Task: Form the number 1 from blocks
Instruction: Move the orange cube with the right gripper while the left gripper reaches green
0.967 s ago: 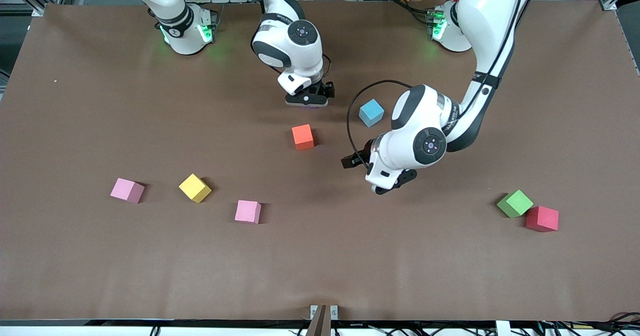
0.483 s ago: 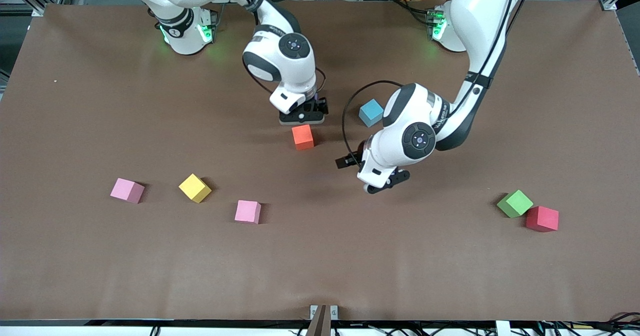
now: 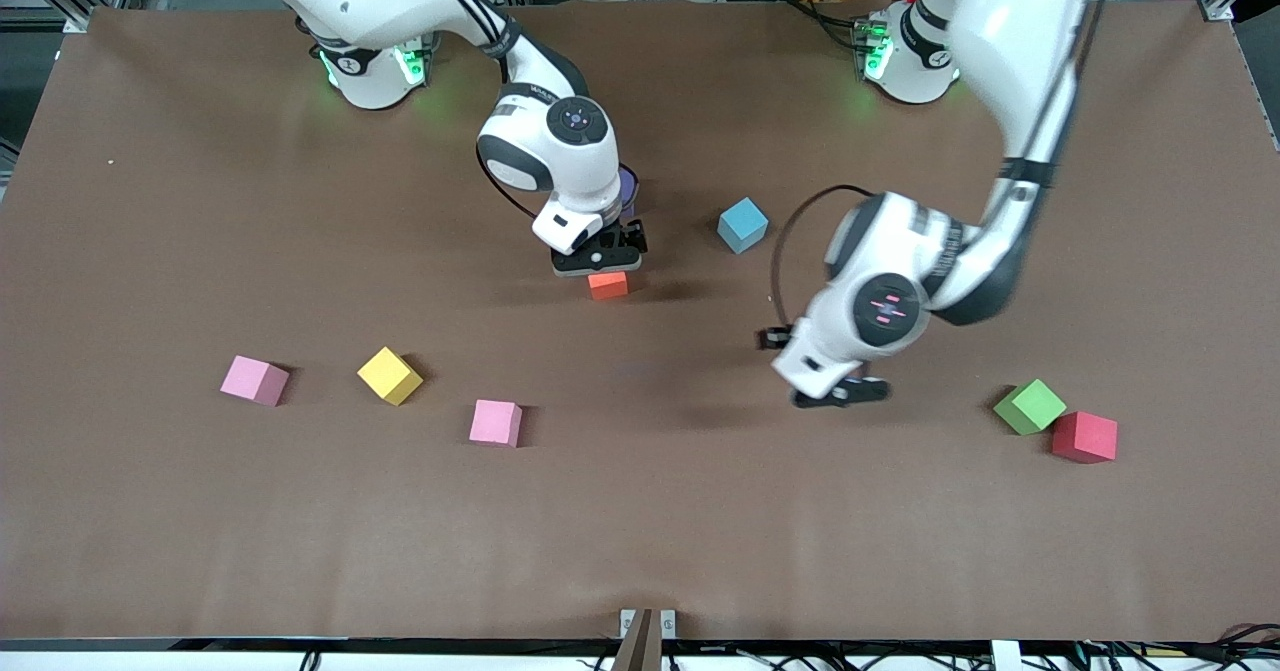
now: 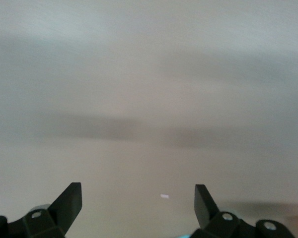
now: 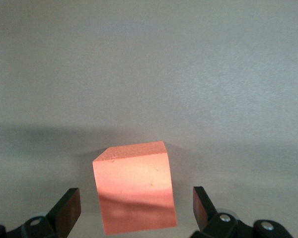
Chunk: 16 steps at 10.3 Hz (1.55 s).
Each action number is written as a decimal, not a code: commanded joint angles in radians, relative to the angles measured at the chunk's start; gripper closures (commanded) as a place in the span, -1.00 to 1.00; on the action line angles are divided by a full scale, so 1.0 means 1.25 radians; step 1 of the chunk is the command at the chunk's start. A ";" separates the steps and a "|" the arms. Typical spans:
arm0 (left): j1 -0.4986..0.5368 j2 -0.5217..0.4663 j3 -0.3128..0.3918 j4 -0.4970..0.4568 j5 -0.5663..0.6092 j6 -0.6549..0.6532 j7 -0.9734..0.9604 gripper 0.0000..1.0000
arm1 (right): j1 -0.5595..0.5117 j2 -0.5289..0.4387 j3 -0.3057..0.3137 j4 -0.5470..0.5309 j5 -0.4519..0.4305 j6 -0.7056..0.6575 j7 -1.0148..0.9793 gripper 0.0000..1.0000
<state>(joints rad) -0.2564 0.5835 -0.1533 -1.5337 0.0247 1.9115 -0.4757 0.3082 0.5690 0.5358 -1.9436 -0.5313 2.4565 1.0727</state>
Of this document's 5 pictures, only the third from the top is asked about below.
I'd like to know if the green foam cube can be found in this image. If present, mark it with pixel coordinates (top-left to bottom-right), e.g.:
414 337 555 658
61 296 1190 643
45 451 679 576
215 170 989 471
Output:
993 378 1068 437

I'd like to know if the metal table edge bracket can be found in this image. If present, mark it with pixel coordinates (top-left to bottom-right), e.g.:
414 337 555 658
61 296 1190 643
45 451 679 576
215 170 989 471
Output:
619 608 678 641

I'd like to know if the blue foam cube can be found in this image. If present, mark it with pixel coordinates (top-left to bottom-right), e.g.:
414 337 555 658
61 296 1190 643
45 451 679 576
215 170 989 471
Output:
717 197 770 255

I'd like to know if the brown pointed strip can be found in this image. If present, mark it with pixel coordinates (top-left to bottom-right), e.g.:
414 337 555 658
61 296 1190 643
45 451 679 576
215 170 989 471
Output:
611 608 654 671

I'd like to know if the yellow foam cube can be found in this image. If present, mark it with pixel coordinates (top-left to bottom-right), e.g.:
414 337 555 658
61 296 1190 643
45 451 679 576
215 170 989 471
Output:
357 346 424 407

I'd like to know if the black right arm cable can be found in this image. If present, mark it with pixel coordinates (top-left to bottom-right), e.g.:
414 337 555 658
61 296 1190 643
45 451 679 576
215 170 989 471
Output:
400 0 546 220

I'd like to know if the pink foam cube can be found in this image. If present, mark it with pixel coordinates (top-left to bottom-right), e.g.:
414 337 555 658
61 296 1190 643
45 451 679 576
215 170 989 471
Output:
469 399 523 449
220 355 291 408

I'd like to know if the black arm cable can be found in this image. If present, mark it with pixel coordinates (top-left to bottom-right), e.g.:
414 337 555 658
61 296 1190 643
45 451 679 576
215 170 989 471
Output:
400 0 546 220
770 0 1113 330

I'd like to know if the red foam cube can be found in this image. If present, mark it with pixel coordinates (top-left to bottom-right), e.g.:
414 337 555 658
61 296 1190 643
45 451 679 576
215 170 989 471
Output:
1051 410 1119 465

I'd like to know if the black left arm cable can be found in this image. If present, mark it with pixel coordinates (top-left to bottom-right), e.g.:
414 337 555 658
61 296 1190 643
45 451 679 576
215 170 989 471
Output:
770 0 1113 330

